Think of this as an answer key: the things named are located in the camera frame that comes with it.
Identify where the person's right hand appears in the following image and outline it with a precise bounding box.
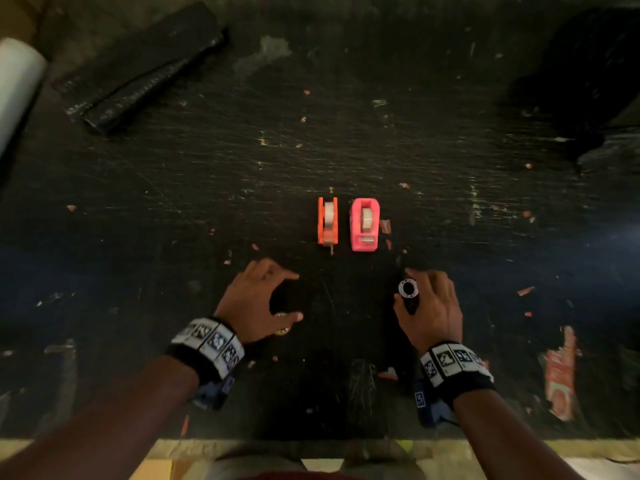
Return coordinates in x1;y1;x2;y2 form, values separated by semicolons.
393;268;463;354

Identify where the person's left hand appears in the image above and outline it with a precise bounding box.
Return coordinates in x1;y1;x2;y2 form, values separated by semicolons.
215;258;304;344

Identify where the black tape roll yellowish core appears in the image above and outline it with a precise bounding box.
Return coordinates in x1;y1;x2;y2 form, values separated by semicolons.
270;281;301;338

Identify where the black tape roll white core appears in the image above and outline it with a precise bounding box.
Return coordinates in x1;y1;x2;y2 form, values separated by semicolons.
398;278;421;315

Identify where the person's right forearm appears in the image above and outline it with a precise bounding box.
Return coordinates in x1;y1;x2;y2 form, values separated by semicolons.
452;387;586;480

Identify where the person's left forearm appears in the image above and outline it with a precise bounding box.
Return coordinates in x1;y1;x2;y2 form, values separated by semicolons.
0;355;201;480

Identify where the right wristband with marker tags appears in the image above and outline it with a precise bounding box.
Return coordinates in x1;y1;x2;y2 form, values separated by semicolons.
414;342;497;428

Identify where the wristband with marker tags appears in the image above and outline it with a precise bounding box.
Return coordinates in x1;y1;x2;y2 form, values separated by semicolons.
165;317;246;410
414;342;497;428

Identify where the left wristband with marker tags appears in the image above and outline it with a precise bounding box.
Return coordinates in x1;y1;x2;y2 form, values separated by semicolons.
165;317;246;410

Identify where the pink tape dispenser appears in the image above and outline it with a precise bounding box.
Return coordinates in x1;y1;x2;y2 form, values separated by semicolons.
349;198;381;252

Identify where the orange tape dispenser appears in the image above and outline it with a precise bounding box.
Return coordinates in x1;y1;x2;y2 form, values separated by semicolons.
317;187;340;256

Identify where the person's grey clothing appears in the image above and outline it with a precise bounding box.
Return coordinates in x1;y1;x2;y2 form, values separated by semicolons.
212;446;426;480

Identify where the torn red sticker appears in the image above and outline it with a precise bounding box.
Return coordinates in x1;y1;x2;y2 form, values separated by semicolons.
542;326;584;423

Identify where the black plastic sheet roll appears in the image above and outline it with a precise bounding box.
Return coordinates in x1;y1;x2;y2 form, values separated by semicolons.
52;1;231;136

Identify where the black plastic bag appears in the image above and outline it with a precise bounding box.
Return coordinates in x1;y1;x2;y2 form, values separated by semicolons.
507;5;640;171

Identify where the white film roll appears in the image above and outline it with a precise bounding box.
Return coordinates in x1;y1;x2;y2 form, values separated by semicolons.
0;37;48;160

